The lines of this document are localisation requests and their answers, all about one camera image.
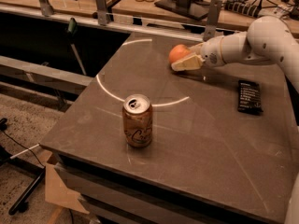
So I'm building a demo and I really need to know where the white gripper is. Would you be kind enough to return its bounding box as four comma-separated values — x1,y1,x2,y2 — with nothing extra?
171,36,224,72

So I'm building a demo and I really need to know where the orange fruit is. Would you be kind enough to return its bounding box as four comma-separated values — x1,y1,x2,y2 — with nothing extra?
168,45,191,63

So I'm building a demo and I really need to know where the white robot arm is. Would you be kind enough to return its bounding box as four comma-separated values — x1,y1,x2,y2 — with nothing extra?
169,16,299,224

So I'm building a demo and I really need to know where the orange soda can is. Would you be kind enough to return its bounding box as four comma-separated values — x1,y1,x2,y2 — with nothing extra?
122,94,152,147

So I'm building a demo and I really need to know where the black monitor stand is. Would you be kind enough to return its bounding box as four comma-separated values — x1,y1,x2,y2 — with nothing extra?
154,0,208,21

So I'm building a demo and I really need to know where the black snack bar packet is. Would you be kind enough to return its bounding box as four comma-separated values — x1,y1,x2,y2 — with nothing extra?
237,80,263,115

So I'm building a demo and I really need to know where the black power strip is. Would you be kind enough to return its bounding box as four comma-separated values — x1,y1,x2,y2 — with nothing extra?
224,0,261,18

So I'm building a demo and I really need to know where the white power adapter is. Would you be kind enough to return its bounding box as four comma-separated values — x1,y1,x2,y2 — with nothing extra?
258,7,289,19

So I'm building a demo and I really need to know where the black tripod leg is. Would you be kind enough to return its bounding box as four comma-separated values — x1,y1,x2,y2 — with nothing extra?
0,118,46,217

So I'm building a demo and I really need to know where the metal bracket right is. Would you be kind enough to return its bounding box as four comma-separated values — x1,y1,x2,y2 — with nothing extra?
203,0,222,41

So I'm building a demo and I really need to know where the metal bracket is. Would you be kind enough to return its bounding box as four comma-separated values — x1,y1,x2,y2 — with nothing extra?
95,0,108,25
38,0,54,17
203,0,222,41

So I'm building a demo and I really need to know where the metal bracket middle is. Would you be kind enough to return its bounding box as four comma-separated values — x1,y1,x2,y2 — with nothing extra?
95,0,108,25

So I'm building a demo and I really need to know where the green handled tool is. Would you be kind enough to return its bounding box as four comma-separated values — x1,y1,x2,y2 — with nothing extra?
66,17,88,77

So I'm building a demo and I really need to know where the metal bracket left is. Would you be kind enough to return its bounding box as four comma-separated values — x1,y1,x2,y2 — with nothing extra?
38,0,54,17

